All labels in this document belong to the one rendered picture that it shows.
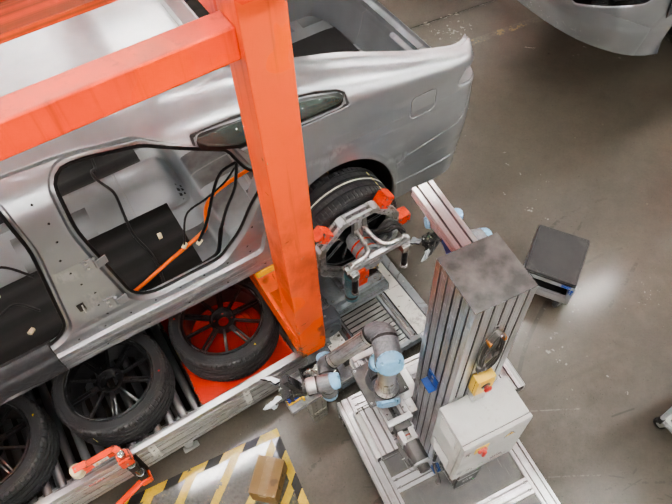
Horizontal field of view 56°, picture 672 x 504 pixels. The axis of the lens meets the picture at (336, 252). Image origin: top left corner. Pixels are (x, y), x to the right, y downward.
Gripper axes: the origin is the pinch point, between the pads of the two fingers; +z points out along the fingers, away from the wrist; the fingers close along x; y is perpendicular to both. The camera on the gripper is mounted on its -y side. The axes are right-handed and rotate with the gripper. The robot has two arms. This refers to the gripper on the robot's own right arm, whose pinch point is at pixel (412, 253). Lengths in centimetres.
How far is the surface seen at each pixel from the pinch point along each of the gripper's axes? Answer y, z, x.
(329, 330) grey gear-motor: -47, 56, -5
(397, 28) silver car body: 28, -85, -137
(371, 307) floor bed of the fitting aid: -77, 16, -16
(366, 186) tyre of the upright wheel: 31.3, 8.7, -35.2
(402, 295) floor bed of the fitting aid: -76, -6, -11
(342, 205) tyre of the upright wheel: 33, 27, -31
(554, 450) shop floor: -79, -22, 124
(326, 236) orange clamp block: 27, 44, -22
